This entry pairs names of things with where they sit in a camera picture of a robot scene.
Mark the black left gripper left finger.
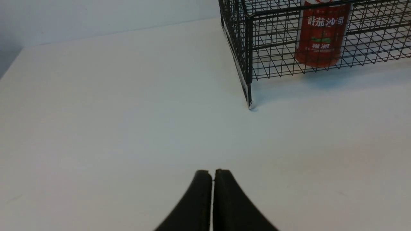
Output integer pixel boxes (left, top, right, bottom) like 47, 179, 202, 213
155, 170, 213, 231

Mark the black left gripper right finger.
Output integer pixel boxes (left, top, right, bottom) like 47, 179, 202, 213
213, 169, 278, 231

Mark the red ketchup squeeze bottle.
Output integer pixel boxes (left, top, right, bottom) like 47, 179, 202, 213
295, 0, 351, 68

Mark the black wire mesh shelf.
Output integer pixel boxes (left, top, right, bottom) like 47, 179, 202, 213
218, 0, 411, 109

